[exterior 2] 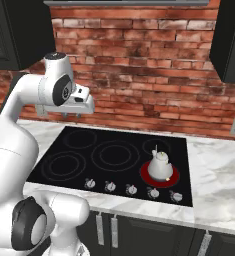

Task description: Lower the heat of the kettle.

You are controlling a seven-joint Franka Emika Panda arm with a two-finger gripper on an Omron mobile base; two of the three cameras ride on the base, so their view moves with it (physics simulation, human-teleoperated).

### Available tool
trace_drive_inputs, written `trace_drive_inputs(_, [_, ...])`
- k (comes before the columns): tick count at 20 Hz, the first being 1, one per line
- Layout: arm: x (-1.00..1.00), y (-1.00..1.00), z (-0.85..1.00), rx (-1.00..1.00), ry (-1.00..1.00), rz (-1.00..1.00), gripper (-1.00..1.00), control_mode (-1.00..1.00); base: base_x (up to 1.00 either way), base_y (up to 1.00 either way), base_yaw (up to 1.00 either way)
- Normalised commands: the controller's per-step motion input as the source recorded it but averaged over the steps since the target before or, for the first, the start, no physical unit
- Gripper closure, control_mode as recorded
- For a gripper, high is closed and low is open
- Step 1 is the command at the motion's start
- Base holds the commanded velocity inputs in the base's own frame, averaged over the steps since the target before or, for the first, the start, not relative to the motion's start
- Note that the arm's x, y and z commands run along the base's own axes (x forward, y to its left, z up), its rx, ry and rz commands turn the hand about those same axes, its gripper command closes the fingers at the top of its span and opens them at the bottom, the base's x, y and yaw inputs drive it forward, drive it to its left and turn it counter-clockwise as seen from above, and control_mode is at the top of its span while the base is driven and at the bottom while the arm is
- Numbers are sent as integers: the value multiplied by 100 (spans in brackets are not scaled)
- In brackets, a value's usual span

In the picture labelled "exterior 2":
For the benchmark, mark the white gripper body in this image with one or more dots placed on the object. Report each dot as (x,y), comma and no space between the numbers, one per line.
(69,107)

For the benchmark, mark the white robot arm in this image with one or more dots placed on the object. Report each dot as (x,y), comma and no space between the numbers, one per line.
(12,156)

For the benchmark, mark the white kettle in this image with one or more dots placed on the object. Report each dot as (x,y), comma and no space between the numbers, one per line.
(160,165)

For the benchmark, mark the black hob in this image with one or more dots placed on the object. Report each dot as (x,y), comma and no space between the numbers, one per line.
(115,160)

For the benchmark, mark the silver hob knob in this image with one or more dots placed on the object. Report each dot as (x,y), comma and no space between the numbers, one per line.
(153,192)
(131,189)
(110,186)
(176,196)
(89,183)

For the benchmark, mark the black base cupboard door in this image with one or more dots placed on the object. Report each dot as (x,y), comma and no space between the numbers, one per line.
(155,238)
(90,233)
(222,245)

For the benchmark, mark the grey extractor hood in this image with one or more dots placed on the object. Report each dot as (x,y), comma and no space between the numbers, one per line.
(125,2)

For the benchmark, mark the black wall cupboard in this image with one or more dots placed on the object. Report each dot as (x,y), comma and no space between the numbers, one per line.
(15,31)
(229,40)

